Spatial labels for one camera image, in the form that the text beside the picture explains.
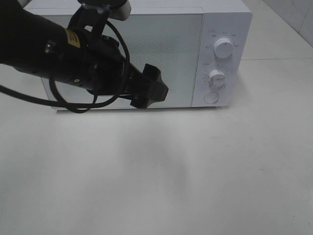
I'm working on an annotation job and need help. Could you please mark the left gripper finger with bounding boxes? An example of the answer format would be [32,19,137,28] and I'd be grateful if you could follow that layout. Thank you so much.
[142,64,162,85]
[130,84,169,109]

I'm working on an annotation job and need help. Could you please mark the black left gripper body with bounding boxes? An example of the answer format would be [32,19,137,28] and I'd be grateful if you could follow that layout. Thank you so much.
[58,29,154,98]

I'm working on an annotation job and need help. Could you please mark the white microwave door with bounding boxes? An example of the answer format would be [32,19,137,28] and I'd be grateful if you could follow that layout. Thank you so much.
[40,13,204,110]

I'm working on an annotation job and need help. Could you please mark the round white door button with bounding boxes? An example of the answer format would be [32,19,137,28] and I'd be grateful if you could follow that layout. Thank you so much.
[203,92,219,104]

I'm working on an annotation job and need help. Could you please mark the white timer knob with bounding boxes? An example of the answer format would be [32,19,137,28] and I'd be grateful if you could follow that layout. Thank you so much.
[208,70,226,89]

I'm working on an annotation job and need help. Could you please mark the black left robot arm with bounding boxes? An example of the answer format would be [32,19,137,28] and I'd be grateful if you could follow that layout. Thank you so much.
[0,0,168,114]

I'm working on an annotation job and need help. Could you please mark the white microwave oven body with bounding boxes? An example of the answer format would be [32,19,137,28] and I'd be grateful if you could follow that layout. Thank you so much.
[23,0,253,114]

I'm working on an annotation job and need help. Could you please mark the upper white power knob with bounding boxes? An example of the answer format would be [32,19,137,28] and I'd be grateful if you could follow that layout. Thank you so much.
[213,37,234,59]

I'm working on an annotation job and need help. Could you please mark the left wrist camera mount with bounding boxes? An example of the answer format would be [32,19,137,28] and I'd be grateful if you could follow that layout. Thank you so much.
[68,0,132,36]

